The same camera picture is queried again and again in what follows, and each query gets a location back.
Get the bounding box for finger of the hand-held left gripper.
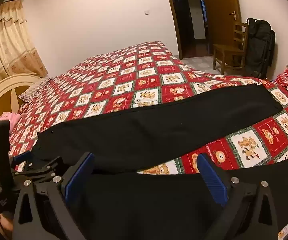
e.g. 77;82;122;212
22;156;65;179
10;151;35;172

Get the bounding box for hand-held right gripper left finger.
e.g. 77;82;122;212
11;152;96;240

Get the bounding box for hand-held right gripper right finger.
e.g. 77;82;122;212
196;153;280;240

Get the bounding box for black pants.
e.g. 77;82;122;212
30;84;288;240

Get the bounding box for person's left hand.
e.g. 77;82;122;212
0;216;14;233

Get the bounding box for pink cloth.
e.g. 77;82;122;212
0;112;22;128

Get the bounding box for striped pillow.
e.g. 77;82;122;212
18;77;53;103

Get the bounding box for beige patterned curtain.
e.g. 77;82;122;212
0;0;48;93

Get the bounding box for red checked bear-print quilt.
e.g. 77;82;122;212
8;41;288;240

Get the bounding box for red plaid cloth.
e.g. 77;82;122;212
273;67;288;90

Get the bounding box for wooden chair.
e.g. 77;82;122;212
213;21;249;76

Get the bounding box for black bag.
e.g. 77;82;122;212
245;18;277;80

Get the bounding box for wooden door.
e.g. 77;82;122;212
199;0;242;56

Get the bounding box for wooden door frame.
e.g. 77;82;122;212
163;0;185;60

